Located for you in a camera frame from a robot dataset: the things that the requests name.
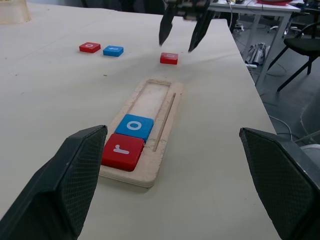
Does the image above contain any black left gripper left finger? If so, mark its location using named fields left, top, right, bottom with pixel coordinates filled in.
left=0, top=124, right=108, bottom=240

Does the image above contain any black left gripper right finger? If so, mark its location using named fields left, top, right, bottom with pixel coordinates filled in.
left=239, top=127, right=320, bottom=240

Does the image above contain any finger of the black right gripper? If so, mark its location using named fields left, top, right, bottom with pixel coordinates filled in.
left=187, top=1, right=213, bottom=53
left=158, top=4, right=175, bottom=47

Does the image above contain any red letter b block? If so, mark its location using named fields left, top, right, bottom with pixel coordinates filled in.
left=159, top=52, right=179, bottom=66

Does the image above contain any silver robot body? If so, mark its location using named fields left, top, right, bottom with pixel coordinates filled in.
left=297, top=142, right=320, bottom=181

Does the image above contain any blue letter t block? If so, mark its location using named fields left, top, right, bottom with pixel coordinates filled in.
left=102, top=45, right=125, bottom=58

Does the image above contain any red letter r block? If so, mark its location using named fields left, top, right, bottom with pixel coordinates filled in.
left=100, top=132, right=145, bottom=173

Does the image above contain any red letter o block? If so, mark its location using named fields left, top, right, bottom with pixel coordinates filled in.
left=78, top=41, right=102, bottom=54

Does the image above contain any blue letter o block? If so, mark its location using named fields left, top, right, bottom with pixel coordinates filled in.
left=114, top=113, right=155, bottom=144

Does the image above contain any wooden letter tray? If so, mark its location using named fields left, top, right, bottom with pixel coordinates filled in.
left=98, top=78, right=185, bottom=189

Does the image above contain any silver crumpled bag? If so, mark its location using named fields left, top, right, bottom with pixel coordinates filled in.
left=245, top=42, right=267, bottom=66

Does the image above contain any white office table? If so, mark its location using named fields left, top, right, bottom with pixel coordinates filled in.
left=207, top=0, right=302, bottom=87

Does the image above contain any red flat object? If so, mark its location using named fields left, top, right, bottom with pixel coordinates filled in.
left=256, top=0, right=296, bottom=7

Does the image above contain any black chair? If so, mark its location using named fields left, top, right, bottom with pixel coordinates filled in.
left=266, top=21, right=320, bottom=92

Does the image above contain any light wooden box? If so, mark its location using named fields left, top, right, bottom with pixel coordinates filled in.
left=0, top=0, right=33, bottom=25

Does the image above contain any white floor cable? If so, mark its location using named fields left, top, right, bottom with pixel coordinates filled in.
left=267, top=113, right=301, bottom=142

